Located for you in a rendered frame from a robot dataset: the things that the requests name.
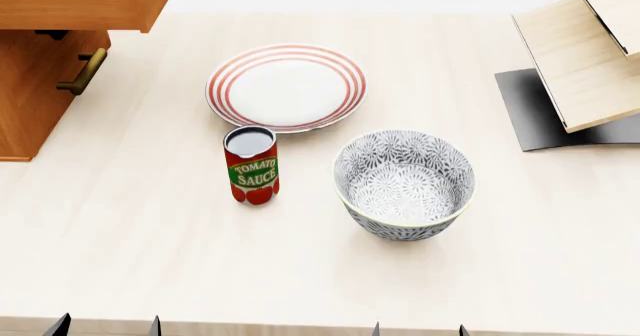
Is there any white plate with red rings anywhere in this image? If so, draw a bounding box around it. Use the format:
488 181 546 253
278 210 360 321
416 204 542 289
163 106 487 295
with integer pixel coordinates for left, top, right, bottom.
204 42 369 135

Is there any black metal rack base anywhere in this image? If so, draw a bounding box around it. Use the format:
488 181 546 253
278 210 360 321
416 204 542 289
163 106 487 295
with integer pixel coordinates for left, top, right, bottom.
494 67 640 153

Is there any light wooden slanted shelf board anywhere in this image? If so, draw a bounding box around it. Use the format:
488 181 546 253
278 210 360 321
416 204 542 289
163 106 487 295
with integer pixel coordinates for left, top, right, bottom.
565 0 640 60
511 0 640 135

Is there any red tomato sauce can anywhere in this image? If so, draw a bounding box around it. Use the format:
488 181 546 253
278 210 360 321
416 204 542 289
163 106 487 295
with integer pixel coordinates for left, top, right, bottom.
222 124 281 207

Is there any dark drawer handle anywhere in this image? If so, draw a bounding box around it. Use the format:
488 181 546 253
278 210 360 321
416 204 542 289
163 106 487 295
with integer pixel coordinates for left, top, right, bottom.
34 29 70 42

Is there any brown wooden cabinet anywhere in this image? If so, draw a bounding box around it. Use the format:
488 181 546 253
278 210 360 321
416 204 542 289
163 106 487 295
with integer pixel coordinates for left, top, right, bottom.
0 29 112 163

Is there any grey floral patterned bowl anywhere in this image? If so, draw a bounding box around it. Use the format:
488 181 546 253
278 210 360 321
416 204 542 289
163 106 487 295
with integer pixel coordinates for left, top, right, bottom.
332 129 477 243

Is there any brass drawer handle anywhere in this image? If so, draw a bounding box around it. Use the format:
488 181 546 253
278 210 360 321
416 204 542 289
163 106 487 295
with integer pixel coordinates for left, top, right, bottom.
55 47 109 97

